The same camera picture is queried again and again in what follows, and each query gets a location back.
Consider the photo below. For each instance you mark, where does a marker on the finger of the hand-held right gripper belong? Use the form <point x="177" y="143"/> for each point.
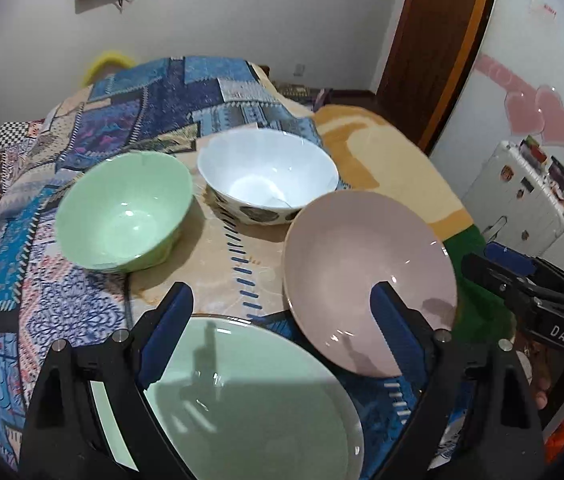
<point x="509" y="259"/>
<point x="496" y="280"/>

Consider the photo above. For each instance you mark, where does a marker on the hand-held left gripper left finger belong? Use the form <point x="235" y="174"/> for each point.
<point x="167" y="335"/>

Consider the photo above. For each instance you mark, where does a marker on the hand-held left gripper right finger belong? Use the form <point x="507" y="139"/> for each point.
<point x="396" y="330"/>

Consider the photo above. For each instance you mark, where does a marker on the pink bowl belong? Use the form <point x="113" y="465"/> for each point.
<point x="351" y="270"/>

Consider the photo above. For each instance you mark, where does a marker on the light green plate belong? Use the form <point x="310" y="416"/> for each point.
<point x="262" y="400"/>

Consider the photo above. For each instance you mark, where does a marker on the light green bowl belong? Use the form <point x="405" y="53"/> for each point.
<point x="122" y="220"/>

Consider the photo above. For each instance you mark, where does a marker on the white patterned bowl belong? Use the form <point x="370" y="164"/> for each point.
<point x="262" y="170"/>

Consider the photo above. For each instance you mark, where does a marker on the person's right hand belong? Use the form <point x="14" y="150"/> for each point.
<point x="540" y="382"/>

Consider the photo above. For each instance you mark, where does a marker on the white suitcase with stickers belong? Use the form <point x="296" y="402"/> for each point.
<point x="516" y="205"/>

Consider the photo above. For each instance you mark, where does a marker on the patchwork printed blanket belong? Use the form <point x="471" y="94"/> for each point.
<point x="52" y="300"/>

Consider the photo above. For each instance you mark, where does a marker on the pink heart decals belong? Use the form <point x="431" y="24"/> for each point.
<point x="556" y="117"/>

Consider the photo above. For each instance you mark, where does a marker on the tan and green blanket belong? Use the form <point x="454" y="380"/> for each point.
<point x="386" y="160"/>

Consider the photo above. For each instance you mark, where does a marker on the white sliding wardrobe door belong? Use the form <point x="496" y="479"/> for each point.
<point x="536" y="60"/>

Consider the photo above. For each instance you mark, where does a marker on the dark wooden door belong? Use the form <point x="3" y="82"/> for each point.
<point x="426" y="50"/>

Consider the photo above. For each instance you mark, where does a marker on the small white label sticker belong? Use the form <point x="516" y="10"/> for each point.
<point x="544" y="7"/>

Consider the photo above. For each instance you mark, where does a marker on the dark patterned cushion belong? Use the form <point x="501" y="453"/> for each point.
<point x="302" y="92"/>

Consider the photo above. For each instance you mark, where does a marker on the yellow curved tube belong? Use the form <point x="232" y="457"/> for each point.
<point x="107" y="60"/>

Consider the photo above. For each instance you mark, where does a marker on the wall outlet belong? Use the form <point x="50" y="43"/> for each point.
<point x="300" y="69"/>

